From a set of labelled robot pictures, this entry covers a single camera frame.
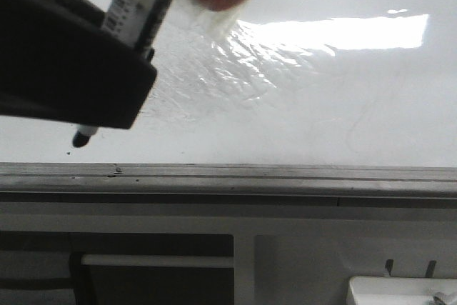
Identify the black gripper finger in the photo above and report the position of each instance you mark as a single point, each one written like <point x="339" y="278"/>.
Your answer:
<point x="59" y="66"/>

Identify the white whiteboard marker black tip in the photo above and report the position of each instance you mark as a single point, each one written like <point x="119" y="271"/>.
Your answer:
<point x="135" y="23"/>

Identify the white whiteboard surface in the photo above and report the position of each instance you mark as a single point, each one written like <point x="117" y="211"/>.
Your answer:
<point x="317" y="82"/>

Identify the white horizontal bar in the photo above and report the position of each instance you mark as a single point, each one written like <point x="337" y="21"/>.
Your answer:
<point x="217" y="262"/>

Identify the dark hook left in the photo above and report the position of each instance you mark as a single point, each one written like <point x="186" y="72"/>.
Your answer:
<point x="388" y="268"/>

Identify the dark hook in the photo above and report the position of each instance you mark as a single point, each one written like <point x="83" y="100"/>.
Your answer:
<point x="430" y="269"/>
<point x="388" y="268"/>

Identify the white box lower right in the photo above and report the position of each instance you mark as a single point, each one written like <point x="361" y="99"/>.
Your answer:
<point x="395" y="290"/>

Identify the dark hook right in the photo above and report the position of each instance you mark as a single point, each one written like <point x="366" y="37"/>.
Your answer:
<point x="430" y="269"/>

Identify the grey aluminium whiteboard frame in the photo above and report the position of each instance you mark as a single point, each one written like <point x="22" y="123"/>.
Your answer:
<point x="391" y="186"/>

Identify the white vertical post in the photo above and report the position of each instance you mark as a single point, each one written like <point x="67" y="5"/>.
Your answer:
<point x="244" y="270"/>

